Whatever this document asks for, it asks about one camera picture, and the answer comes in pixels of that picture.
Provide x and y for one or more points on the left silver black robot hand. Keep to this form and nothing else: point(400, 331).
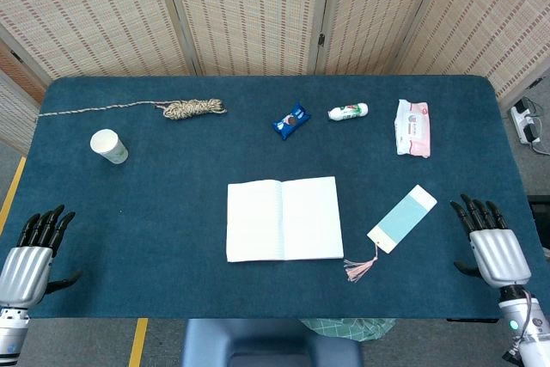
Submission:
point(26, 272)

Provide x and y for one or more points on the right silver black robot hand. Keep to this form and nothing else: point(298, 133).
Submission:
point(500, 255)

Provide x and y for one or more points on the teal bookmark with pink tassel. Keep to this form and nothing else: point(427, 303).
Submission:
point(401, 221)

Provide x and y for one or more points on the white notebook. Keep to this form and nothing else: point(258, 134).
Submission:
point(283, 221)

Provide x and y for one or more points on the black box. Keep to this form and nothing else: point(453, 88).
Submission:
point(541, 221)

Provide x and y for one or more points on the black power plug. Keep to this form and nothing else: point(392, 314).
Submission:
point(531, 131)

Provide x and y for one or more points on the white power strip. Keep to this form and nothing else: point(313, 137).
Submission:
point(519, 120)

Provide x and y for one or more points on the white paper cup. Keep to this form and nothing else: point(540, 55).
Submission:
point(107, 145)

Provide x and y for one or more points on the pink white wet wipes pack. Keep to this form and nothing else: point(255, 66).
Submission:
point(412, 128)

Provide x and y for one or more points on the dark blue table cloth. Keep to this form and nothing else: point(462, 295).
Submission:
point(172, 212)

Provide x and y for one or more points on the woven folding screen panel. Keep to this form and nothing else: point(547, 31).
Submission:
point(245, 10)
point(494, 19)
point(378, 10)
point(13, 113)
point(86, 10)

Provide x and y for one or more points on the green checked cloth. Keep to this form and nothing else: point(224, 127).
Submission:
point(348, 328)

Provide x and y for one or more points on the small white plastic bottle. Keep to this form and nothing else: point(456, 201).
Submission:
point(349, 111)

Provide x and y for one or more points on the blue chair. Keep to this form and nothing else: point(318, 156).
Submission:
point(270, 341)

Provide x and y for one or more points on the blue cookie packet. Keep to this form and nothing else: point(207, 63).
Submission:
point(291, 121)

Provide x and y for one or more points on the black screen hinge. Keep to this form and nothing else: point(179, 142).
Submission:
point(321, 39)

